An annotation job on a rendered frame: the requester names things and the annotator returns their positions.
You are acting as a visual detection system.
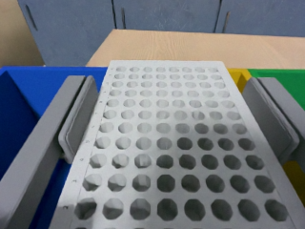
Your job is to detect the white well plate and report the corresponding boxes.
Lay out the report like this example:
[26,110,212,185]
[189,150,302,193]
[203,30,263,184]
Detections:
[49,60,305,229]

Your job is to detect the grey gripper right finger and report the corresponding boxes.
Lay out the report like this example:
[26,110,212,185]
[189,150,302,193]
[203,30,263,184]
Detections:
[241,77,305,174]

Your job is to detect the blue bin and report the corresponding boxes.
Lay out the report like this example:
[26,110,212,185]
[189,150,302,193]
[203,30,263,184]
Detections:
[0,67,108,229]

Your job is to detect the green open-top bin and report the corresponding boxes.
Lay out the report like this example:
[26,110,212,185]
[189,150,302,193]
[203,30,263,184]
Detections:
[248,69,305,111]

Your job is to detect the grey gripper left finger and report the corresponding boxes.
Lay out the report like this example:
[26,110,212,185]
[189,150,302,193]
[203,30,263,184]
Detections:
[0,75,98,229]

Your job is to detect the yellow bin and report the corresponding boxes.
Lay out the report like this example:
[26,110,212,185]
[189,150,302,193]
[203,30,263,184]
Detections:
[227,69,305,207]

